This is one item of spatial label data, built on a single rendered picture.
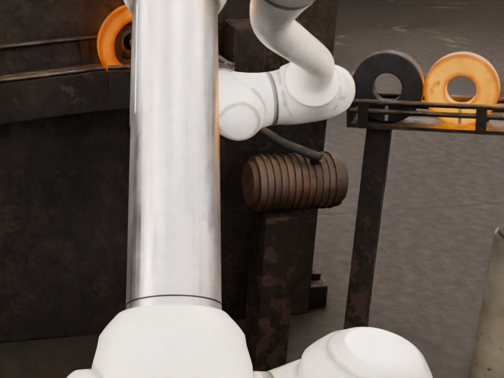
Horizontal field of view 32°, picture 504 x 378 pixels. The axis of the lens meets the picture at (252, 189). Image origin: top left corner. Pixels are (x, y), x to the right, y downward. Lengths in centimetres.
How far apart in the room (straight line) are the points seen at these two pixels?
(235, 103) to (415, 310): 111
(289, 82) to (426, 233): 145
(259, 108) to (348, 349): 79
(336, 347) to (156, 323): 18
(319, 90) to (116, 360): 86
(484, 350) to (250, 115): 66
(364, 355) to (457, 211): 234
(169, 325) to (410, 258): 198
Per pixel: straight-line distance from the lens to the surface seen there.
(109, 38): 191
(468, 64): 187
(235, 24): 196
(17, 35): 197
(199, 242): 90
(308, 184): 192
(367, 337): 90
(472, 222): 312
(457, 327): 244
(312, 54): 145
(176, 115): 95
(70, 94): 190
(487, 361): 181
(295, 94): 160
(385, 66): 189
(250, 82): 161
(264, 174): 189
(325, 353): 87
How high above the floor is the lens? 118
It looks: 22 degrees down
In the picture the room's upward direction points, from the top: 4 degrees clockwise
